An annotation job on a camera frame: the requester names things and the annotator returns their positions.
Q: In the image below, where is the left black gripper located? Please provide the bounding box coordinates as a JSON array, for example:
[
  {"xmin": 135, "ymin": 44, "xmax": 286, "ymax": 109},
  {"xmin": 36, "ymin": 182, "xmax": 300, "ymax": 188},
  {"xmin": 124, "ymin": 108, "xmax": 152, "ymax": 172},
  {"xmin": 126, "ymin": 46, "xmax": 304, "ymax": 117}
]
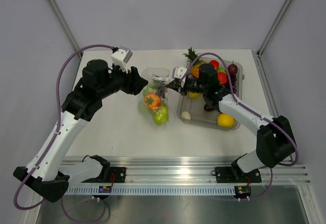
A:
[{"xmin": 97, "ymin": 63, "xmax": 148, "ymax": 99}]

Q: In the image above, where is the clear zip top bag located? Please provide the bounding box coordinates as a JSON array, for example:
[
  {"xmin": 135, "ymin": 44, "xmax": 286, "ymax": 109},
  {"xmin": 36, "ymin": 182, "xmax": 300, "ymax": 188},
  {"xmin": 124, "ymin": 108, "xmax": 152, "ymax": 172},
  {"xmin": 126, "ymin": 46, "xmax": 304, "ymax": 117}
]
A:
[{"xmin": 138, "ymin": 67, "xmax": 170, "ymax": 126}]

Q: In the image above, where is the orange toy persimmon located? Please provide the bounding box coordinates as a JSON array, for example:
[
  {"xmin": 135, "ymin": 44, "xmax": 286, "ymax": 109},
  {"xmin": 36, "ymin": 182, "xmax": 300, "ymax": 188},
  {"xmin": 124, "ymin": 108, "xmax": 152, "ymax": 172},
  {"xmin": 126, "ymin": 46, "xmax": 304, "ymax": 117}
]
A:
[{"xmin": 144, "ymin": 94, "xmax": 161, "ymax": 110}]

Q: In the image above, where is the green toy pear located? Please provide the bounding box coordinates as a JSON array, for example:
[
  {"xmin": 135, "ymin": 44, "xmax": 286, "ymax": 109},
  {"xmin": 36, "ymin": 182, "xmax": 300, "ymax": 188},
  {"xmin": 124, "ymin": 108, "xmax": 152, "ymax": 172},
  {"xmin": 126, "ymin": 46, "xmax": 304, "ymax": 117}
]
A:
[{"xmin": 153, "ymin": 106, "xmax": 169, "ymax": 125}]

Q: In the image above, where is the green toy cabbage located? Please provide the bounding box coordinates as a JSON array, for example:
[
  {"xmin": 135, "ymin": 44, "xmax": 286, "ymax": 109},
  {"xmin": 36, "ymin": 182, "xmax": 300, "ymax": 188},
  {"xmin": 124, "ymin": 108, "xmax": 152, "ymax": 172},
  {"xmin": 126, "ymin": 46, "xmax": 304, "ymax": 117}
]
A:
[{"xmin": 142, "ymin": 85, "xmax": 158, "ymax": 97}]

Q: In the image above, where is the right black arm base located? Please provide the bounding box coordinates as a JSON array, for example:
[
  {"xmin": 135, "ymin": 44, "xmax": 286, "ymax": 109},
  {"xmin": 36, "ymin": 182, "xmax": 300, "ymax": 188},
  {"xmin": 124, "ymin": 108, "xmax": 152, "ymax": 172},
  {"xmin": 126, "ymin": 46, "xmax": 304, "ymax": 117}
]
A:
[{"xmin": 210, "ymin": 166, "xmax": 262, "ymax": 183}]

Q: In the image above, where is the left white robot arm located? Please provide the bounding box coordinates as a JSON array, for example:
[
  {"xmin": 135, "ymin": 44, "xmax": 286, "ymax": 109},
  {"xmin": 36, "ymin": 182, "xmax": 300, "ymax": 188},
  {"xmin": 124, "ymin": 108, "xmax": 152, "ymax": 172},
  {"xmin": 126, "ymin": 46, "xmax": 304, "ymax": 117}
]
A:
[{"xmin": 13, "ymin": 60, "xmax": 148, "ymax": 203}]

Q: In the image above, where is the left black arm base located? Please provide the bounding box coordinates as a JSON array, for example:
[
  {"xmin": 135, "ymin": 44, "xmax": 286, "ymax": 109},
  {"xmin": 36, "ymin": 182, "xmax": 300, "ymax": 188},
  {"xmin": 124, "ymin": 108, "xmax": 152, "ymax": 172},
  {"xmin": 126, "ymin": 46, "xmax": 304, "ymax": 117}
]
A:
[{"xmin": 83, "ymin": 166, "xmax": 127, "ymax": 183}]

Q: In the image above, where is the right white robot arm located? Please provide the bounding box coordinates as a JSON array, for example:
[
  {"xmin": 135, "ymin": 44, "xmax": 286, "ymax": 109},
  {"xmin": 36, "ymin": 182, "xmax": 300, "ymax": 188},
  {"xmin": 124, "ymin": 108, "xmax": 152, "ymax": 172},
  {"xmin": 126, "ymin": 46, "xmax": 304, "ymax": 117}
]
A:
[{"xmin": 167, "ymin": 64, "xmax": 298, "ymax": 181}]

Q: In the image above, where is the clear plastic food bin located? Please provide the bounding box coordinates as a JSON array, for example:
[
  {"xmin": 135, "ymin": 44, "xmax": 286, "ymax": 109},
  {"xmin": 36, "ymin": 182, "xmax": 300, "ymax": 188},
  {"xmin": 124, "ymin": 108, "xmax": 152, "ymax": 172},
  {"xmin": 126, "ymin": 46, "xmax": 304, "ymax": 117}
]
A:
[{"xmin": 176, "ymin": 60, "xmax": 244, "ymax": 130}]

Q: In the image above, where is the yellow toy starfruit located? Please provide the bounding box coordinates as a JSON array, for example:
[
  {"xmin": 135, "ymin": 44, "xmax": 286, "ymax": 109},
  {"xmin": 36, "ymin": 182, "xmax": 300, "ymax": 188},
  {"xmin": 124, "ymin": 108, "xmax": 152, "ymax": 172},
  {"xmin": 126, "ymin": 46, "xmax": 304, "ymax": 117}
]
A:
[{"xmin": 188, "ymin": 93, "xmax": 201, "ymax": 99}]

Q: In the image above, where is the white toy egg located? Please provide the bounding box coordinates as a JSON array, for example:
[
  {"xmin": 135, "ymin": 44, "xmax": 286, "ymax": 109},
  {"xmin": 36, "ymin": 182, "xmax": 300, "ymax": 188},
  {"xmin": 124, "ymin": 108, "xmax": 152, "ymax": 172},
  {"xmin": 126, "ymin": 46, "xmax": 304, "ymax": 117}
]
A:
[{"xmin": 181, "ymin": 111, "xmax": 191, "ymax": 120}]

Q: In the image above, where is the toy pineapple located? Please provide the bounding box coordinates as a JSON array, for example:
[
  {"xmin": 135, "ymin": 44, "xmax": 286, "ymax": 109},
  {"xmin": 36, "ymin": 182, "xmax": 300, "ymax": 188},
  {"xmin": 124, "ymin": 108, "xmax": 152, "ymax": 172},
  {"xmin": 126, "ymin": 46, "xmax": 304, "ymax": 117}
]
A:
[{"xmin": 183, "ymin": 47, "xmax": 205, "ymax": 78}]

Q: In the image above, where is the purple toy eggplant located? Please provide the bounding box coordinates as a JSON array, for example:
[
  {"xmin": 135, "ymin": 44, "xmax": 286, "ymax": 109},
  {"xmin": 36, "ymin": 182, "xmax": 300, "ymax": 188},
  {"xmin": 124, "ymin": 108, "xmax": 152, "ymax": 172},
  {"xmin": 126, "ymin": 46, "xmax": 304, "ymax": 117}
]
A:
[{"xmin": 203, "ymin": 104, "xmax": 215, "ymax": 112}]

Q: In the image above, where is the red toy mango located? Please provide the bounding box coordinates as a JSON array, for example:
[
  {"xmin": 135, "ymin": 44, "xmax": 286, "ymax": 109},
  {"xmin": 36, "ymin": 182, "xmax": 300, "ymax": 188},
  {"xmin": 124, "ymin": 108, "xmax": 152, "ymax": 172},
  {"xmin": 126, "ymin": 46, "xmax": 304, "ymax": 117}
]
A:
[{"xmin": 209, "ymin": 60, "xmax": 220, "ymax": 70}]

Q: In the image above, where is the dark purple passion fruit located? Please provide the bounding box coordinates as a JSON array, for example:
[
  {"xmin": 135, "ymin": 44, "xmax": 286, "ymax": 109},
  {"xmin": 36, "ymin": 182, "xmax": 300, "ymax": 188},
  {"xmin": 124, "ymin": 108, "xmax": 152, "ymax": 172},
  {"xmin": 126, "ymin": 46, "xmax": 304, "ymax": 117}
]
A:
[{"xmin": 228, "ymin": 62, "xmax": 238, "ymax": 76}]

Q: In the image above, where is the yellow toy lemon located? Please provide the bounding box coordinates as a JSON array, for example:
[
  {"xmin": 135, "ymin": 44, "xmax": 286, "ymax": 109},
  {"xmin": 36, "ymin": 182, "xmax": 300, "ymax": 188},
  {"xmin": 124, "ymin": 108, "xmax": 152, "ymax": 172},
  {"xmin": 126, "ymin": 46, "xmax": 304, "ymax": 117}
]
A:
[{"xmin": 217, "ymin": 113, "xmax": 235, "ymax": 128}]

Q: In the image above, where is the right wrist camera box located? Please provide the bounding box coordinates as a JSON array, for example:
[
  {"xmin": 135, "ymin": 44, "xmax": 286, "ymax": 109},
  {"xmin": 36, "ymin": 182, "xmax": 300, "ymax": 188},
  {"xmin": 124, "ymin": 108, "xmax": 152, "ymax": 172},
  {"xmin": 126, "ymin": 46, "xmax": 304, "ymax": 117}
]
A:
[{"xmin": 172, "ymin": 67, "xmax": 187, "ymax": 82}]

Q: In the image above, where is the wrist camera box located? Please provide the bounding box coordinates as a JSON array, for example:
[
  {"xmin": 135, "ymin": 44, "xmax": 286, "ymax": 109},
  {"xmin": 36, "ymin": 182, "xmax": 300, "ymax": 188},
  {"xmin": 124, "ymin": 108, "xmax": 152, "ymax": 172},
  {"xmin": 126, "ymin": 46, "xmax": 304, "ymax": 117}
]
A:
[
  {"xmin": 111, "ymin": 46, "xmax": 133, "ymax": 73},
  {"xmin": 172, "ymin": 67, "xmax": 187, "ymax": 82}
]

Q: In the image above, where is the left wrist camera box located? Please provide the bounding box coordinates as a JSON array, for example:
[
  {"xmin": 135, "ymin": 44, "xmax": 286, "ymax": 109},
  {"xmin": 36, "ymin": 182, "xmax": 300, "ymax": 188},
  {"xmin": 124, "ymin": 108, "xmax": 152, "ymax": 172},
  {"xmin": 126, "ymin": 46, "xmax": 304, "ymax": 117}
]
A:
[{"xmin": 111, "ymin": 46, "xmax": 133, "ymax": 73}]

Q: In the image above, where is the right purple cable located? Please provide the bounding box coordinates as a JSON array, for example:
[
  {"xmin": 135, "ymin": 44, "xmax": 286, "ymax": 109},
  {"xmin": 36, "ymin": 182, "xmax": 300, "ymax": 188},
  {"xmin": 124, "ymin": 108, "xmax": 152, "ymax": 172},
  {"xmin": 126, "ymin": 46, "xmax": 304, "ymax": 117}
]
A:
[{"xmin": 187, "ymin": 52, "xmax": 299, "ymax": 202}]

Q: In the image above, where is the purple cable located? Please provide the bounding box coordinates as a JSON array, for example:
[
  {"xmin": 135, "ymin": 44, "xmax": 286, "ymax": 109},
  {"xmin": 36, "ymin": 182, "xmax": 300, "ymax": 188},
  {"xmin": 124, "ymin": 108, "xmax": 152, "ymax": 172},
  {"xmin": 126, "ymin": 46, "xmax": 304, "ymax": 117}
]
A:
[
  {"xmin": 13, "ymin": 43, "xmax": 119, "ymax": 221},
  {"xmin": 187, "ymin": 52, "xmax": 299, "ymax": 202}
]

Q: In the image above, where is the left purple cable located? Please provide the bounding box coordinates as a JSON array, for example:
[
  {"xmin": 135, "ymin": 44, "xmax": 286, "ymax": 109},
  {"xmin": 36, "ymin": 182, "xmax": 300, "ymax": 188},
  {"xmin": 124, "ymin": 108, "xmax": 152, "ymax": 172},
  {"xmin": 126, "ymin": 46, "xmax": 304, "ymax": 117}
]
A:
[{"xmin": 13, "ymin": 43, "xmax": 119, "ymax": 221}]

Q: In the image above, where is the aluminium mounting rail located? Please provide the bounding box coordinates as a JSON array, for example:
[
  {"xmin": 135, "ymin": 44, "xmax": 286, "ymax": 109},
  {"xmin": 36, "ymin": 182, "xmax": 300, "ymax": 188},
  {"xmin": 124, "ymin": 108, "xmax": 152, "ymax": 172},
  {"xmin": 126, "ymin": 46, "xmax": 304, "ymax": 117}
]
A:
[{"xmin": 58, "ymin": 157, "xmax": 310, "ymax": 197}]

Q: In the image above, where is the left aluminium frame post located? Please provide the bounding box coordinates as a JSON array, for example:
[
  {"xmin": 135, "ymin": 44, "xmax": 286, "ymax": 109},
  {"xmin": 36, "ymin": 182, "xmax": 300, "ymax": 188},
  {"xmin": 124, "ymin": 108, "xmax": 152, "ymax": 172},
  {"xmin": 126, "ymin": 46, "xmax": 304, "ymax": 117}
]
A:
[{"xmin": 46, "ymin": 0, "xmax": 80, "ymax": 51}]

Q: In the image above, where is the aluminium frame post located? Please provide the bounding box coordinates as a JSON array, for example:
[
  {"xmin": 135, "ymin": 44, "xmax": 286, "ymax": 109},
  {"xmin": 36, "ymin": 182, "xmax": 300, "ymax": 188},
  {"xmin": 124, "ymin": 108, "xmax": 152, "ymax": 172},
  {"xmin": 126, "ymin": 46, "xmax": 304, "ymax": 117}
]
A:
[
  {"xmin": 46, "ymin": 0, "xmax": 80, "ymax": 51},
  {"xmin": 257, "ymin": 0, "xmax": 294, "ymax": 58}
]

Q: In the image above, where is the right aluminium frame post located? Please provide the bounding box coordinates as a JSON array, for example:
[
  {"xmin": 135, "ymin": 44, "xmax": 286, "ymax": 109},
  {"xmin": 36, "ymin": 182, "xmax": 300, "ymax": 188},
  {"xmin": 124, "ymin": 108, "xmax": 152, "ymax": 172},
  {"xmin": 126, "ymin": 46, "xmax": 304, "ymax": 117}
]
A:
[{"xmin": 257, "ymin": 0, "xmax": 294, "ymax": 58}]

